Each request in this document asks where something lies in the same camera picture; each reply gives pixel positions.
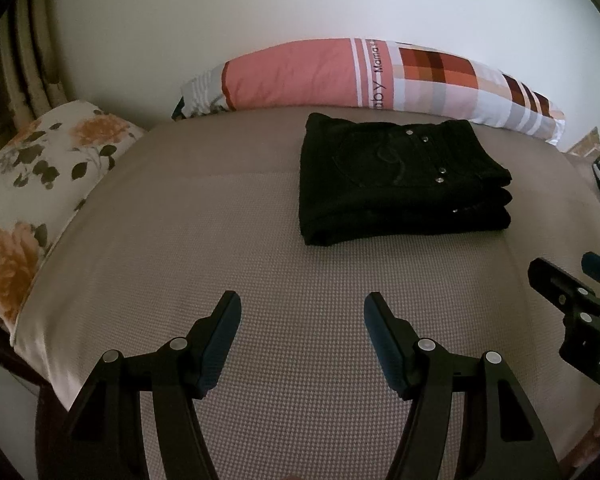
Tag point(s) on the black pants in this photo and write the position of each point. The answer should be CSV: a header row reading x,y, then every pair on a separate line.
x,y
370,185

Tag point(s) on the wooden headboard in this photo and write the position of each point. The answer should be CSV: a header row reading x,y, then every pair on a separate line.
x,y
585,144

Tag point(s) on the floral cushion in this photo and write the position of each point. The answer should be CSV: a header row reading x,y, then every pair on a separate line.
x,y
30,195

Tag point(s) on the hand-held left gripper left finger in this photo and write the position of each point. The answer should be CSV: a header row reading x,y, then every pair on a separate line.
x,y
220,355

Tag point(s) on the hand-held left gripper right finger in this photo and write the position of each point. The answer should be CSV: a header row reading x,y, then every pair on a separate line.
x,y
385,355

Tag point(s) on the pink plaid pillow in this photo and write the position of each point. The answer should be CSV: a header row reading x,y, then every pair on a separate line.
x,y
290,75

